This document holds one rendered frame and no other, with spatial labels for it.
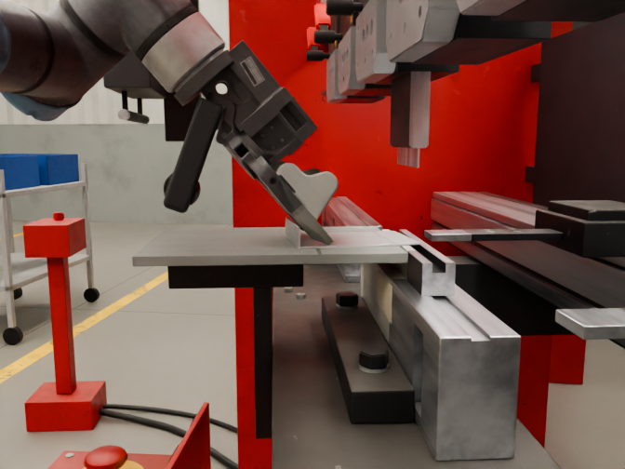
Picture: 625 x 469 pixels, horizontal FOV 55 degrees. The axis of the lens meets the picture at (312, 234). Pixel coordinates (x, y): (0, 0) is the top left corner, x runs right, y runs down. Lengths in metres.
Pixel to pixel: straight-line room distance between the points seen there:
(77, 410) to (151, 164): 5.88
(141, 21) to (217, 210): 7.33
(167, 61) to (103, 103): 7.80
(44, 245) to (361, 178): 1.30
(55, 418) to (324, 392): 2.06
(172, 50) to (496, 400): 0.41
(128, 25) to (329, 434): 0.40
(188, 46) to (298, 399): 0.34
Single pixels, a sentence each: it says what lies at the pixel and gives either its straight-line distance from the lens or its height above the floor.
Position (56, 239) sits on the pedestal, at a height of 0.75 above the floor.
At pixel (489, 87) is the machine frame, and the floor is 1.23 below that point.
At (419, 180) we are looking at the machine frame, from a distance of 1.55.
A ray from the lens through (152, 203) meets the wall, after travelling 8.19.
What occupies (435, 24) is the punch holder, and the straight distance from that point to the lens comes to 0.43.
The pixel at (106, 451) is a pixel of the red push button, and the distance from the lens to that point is 0.65.
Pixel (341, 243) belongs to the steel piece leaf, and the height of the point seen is 1.00.
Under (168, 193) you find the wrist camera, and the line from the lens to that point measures 0.60.
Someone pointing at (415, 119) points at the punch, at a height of 1.13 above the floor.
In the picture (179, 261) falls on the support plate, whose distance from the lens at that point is 0.58.
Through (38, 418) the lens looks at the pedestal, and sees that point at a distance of 2.60.
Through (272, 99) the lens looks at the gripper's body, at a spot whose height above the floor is 1.15.
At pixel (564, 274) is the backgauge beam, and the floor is 0.94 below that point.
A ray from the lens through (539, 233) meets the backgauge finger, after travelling 0.71.
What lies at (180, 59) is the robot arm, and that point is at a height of 1.18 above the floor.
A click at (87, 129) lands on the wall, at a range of 8.50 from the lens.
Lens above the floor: 1.11
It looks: 9 degrees down
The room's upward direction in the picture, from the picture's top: straight up
